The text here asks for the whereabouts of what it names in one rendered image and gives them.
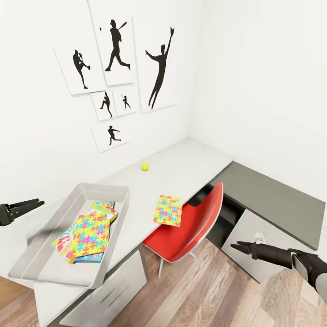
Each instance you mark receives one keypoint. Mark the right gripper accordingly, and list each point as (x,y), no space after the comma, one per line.
(266,253)

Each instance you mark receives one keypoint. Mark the tennis ball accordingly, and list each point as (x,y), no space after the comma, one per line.
(145,166)

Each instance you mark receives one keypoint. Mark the toy box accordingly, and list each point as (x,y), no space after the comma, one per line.
(42,263)

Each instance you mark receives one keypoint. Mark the board game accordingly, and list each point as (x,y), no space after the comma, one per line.
(93,258)
(108,203)
(63,244)

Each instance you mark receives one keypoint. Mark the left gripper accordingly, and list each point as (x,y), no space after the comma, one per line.
(8,213)

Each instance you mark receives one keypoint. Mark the jigsaw puzzle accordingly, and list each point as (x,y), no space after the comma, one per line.
(168,212)
(91,236)

